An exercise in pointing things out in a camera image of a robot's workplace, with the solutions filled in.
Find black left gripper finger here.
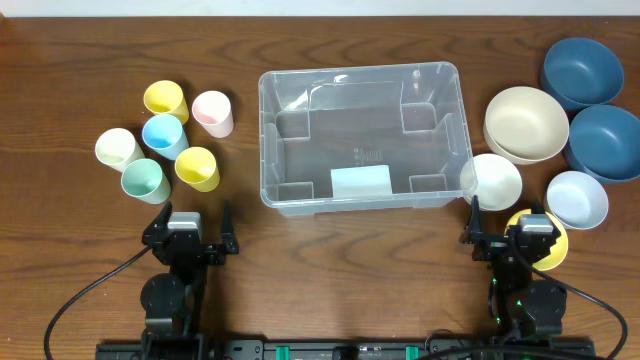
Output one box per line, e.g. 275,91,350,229
220,202,235,246
147,201,172,235

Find light grey small bowl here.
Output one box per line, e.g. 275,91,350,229
544,171,609,230

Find white small bowl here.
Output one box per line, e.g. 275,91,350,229
460,153,523,211

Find beige large bowl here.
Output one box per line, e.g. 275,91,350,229
483,86,569,165

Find dark blue bowl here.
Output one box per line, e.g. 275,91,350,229
540,37,625,112
564,105,639,184

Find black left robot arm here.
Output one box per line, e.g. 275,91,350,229
140,203,239,339

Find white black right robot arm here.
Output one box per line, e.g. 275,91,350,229
460,197,567,340

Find white label on container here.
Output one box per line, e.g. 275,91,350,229
331,165,392,198

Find clear plastic storage container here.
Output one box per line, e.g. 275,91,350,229
258,61,473,216

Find yellow small bowl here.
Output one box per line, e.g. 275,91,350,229
533,212,569,271

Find mint green cup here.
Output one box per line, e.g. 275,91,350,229
121,158,171,204

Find yellow cup near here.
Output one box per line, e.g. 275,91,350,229
174,147,220,192

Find yellow cup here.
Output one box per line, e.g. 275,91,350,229
174,147,220,192
143,80,189,125

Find cream white cup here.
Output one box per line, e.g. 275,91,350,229
95,128,145,172

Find light blue cup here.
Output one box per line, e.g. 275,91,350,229
142,114,189,160

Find pink cup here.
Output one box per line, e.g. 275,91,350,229
192,91,234,138

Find yellow cup far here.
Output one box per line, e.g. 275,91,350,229
143,80,189,125

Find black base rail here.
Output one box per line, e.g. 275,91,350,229
94,338,597,360

